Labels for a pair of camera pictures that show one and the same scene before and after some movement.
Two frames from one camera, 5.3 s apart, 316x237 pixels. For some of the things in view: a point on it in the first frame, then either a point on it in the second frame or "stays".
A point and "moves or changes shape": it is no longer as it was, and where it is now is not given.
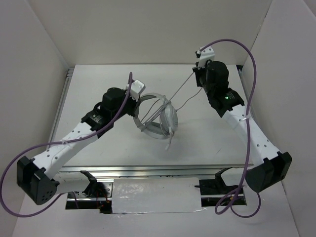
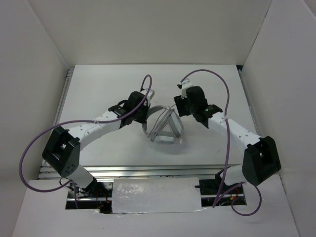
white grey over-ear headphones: [168, 122] moves or changes shape
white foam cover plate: [156, 195] stays
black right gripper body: [201, 76] to [188, 108]
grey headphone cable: [170, 132] to [161, 122]
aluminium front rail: [151, 171] stays
